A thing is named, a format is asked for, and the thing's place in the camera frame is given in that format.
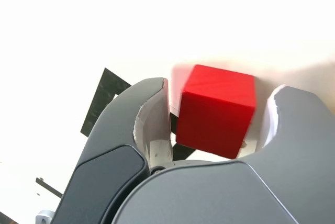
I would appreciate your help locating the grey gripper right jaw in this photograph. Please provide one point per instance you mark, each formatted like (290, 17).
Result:
(235, 195)

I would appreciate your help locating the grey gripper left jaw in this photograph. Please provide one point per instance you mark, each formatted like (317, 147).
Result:
(110, 143)

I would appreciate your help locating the red cube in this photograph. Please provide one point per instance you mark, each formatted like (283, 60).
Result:
(214, 114)

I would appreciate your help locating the black tape square outline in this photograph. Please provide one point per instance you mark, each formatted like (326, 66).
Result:
(104, 98)

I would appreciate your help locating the black tape strip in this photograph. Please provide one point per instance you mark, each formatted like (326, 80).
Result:
(49, 188)

